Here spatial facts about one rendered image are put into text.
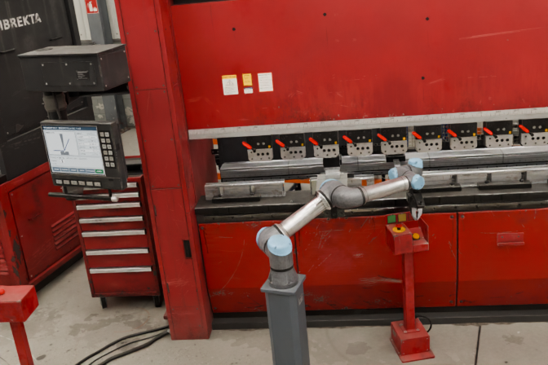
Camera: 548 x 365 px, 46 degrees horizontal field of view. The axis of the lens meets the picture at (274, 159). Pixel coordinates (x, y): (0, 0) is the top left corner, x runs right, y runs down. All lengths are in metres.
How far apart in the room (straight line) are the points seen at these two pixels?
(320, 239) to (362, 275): 0.36
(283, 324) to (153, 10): 1.79
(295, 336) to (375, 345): 0.91
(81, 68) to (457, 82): 2.05
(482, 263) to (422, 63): 1.26
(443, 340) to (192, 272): 1.58
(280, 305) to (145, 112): 1.35
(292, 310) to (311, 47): 1.48
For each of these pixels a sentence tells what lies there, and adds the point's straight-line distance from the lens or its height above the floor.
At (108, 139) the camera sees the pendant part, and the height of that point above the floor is 1.51.
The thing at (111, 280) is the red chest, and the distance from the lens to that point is 4.71.
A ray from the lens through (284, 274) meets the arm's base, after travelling 3.17.
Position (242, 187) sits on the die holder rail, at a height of 0.95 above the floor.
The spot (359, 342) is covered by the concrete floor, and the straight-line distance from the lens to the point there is 4.15.
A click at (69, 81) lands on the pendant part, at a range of 3.40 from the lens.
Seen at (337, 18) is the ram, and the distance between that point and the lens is 3.70.
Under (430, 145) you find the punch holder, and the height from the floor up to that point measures 1.16.
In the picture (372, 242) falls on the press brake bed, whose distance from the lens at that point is 3.99.
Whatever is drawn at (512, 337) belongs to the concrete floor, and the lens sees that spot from 4.26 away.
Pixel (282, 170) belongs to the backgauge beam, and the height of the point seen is 0.95.
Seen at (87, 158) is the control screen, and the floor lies 1.41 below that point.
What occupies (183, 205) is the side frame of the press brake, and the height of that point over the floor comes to 0.94.
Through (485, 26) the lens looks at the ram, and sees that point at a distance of 3.80.
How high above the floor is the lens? 2.37
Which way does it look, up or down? 19 degrees down
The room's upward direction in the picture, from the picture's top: 6 degrees counter-clockwise
